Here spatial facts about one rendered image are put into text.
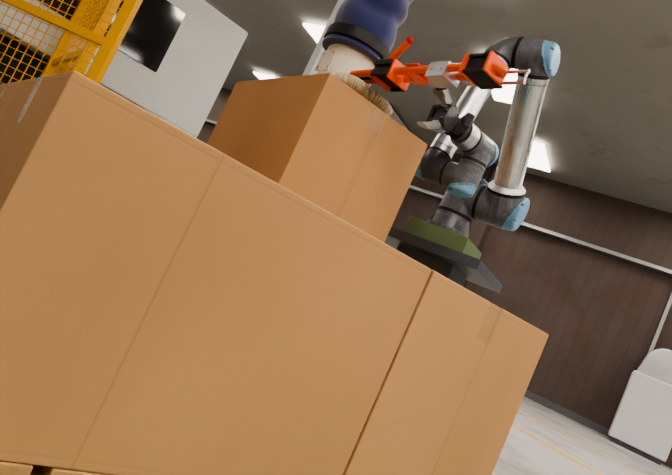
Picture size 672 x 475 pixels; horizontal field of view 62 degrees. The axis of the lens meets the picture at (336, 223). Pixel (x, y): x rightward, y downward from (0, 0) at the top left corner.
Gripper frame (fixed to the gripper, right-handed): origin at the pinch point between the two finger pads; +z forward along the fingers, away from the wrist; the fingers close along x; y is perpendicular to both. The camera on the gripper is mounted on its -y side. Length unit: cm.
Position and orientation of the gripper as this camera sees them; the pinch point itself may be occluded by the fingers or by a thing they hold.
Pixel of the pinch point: (427, 100)
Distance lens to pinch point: 175.7
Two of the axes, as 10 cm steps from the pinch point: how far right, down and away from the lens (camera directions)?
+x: 4.2, -9.0, 0.9
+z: -7.1, -3.9, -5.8
